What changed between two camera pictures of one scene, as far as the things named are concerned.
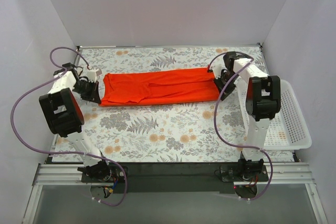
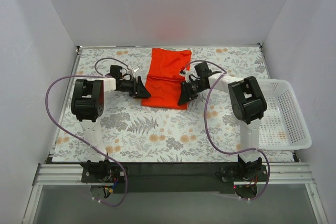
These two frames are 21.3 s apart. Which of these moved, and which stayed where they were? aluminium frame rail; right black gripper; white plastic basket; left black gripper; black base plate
Moved: left black gripper; right black gripper
Stayed: black base plate; white plastic basket; aluminium frame rail
